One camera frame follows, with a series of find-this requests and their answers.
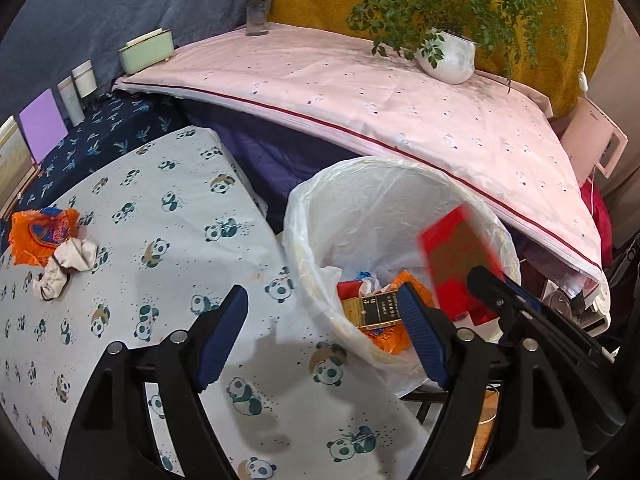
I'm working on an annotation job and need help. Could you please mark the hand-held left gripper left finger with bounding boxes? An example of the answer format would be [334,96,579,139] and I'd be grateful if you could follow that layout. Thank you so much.
[59,285,249,480]

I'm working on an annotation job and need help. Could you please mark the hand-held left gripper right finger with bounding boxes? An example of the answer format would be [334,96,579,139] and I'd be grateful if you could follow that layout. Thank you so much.
[397,282,588,480]

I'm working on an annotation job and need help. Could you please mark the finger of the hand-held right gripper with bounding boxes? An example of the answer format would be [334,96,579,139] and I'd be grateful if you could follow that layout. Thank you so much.
[467,266,608,376]

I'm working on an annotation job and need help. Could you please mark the plain orange plastic wrapper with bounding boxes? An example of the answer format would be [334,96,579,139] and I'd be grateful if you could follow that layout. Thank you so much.
[362,270,436,356]

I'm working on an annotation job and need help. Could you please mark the red paper box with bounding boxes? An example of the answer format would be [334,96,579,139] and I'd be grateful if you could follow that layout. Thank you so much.
[419,204,503,321]

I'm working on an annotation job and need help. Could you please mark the trash bin with white liner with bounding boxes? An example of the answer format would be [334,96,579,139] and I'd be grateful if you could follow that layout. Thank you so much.
[282,156,523,396]

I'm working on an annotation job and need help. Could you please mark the gold and black box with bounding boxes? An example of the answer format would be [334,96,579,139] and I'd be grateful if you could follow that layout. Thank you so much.
[341,290,403,331]

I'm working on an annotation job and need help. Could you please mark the dark red cloth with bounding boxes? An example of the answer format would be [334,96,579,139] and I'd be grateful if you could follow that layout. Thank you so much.
[580,180,613,261]

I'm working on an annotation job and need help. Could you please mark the panda print sheet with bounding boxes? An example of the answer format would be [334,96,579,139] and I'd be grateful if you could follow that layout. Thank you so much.
[0,127,436,480]

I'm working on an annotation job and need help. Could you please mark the orange wrapper with blue print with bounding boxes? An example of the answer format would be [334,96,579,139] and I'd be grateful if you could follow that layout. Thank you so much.
[10,207,81,267]

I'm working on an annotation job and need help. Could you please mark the pink cloth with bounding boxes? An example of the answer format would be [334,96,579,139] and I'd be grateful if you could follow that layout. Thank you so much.
[111,25,608,286]

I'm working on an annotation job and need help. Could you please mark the navy printed cloth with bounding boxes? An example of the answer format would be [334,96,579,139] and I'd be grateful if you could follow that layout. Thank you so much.
[0,92,186,256]

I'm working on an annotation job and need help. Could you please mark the white plant pot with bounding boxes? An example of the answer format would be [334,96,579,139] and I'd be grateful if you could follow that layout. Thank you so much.
[415,27,478,85]

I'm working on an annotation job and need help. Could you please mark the purple card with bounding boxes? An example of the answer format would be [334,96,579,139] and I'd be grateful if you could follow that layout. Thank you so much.
[17,88,69,161]

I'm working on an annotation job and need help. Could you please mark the slim white tube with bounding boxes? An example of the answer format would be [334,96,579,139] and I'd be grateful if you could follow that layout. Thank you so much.
[56,76,86,126]

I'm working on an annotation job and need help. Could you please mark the green tissue box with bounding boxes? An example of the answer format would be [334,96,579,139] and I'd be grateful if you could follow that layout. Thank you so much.
[118,28,176,75]

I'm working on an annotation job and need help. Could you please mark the glass vase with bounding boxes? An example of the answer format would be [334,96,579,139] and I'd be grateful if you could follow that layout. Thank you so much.
[244,0,277,37]

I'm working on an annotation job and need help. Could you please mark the yellow cloth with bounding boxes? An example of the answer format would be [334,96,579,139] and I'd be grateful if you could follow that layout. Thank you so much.
[267,0,616,118]

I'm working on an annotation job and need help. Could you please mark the blue-grey cloth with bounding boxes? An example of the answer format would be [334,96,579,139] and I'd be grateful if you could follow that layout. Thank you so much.
[0,0,251,121]

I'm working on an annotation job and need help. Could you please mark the black metal frame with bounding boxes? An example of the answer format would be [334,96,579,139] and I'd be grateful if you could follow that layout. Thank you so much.
[402,385,501,423]

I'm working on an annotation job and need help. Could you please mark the beige drawstring pouch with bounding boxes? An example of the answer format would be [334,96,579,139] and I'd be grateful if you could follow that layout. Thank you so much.
[32,237,100,303]

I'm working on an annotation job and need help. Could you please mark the white power cable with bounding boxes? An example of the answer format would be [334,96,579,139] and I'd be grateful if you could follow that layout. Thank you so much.
[577,0,594,96]

